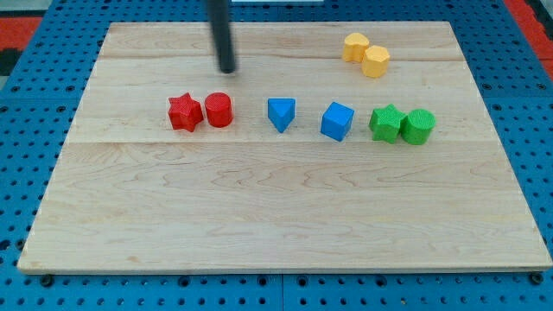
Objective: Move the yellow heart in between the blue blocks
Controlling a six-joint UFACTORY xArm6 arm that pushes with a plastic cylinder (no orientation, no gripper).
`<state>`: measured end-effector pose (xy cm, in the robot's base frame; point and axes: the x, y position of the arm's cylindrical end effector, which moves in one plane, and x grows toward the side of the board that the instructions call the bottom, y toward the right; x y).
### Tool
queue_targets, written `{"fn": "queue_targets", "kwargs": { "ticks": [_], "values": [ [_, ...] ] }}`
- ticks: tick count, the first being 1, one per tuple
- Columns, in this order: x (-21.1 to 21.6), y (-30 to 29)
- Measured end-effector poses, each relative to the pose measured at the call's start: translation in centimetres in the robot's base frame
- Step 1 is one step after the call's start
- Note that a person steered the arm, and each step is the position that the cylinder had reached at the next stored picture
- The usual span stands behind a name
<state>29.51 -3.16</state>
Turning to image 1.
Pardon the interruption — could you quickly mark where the yellow heart block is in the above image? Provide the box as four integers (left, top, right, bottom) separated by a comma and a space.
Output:
341, 32, 370, 63

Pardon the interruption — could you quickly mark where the blue triangle block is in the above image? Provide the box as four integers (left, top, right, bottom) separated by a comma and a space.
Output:
268, 98, 296, 133

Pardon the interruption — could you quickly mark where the light wooden board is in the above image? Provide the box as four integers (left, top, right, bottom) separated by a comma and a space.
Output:
18, 22, 552, 275

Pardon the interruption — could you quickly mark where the blue cube block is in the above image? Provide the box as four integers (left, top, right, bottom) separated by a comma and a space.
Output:
320, 102, 354, 142

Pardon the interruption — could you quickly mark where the red cylinder block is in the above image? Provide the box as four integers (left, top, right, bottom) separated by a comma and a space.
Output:
205, 92, 233, 128

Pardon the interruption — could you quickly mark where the red star block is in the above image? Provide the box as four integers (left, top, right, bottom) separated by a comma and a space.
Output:
168, 92, 204, 132

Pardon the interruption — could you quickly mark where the green star block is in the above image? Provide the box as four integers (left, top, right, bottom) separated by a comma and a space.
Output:
368, 104, 407, 143

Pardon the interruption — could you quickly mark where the yellow hexagon block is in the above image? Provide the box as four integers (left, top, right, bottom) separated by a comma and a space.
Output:
361, 45, 391, 78

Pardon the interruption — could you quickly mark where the green cylinder block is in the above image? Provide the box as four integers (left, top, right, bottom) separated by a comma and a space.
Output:
401, 109, 435, 145

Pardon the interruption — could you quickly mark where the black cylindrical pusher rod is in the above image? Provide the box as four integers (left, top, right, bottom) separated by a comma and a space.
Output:
206, 0, 236, 74

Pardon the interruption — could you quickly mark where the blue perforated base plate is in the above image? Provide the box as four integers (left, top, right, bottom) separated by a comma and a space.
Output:
1, 1, 552, 310

